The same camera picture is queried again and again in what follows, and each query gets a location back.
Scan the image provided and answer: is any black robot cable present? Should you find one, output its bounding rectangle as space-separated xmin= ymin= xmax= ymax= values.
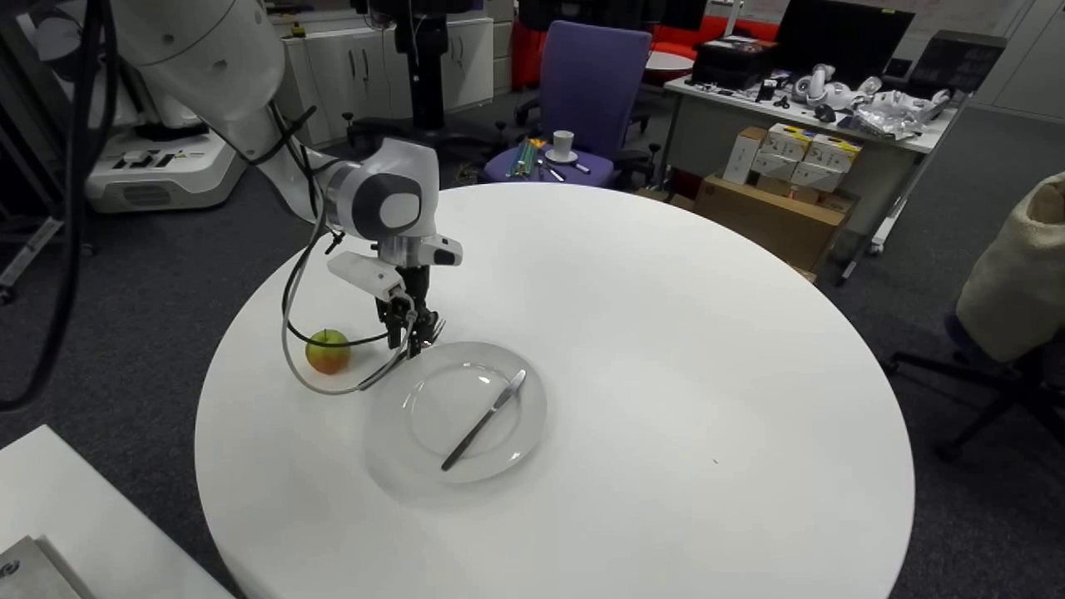
xmin=278 ymin=102 xmax=395 ymax=399

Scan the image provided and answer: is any white desk with clutter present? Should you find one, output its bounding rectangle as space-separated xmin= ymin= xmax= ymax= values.
xmin=664 ymin=76 xmax=958 ymax=259

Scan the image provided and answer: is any silver fork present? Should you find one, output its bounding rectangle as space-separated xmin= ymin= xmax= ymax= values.
xmin=358 ymin=332 xmax=440 ymax=393

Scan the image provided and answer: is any white side table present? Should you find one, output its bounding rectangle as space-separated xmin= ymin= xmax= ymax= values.
xmin=0 ymin=426 xmax=232 ymax=599

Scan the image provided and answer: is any white mug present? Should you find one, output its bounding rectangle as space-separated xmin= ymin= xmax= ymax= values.
xmin=547 ymin=129 xmax=581 ymax=165

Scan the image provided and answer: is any green red apple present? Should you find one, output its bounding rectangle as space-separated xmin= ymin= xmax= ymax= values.
xmin=307 ymin=329 xmax=350 ymax=375

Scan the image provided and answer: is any purple office chair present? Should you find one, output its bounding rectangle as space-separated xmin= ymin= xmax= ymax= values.
xmin=484 ymin=20 xmax=654 ymax=187

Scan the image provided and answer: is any silver table knife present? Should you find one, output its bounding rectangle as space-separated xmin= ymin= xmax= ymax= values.
xmin=440 ymin=368 xmax=529 ymax=473

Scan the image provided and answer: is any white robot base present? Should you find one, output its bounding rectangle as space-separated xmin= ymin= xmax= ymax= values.
xmin=83 ymin=129 xmax=243 ymax=214

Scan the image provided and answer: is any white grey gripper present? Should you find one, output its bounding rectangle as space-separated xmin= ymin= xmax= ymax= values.
xmin=327 ymin=237 xmax=464 ymax=353

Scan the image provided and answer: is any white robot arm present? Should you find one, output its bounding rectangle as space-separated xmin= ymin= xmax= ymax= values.
xmin=105 ymin=0 xmax=464 ymax=350

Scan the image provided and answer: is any cardboard box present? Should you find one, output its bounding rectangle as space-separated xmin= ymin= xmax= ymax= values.
xmin=697 ymin=177 xmax=854 ymax=271

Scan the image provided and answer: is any beige padded chair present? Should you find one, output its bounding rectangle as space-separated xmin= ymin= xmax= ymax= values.
xmin=886 ymin=168 xmax=1065 ymax=458

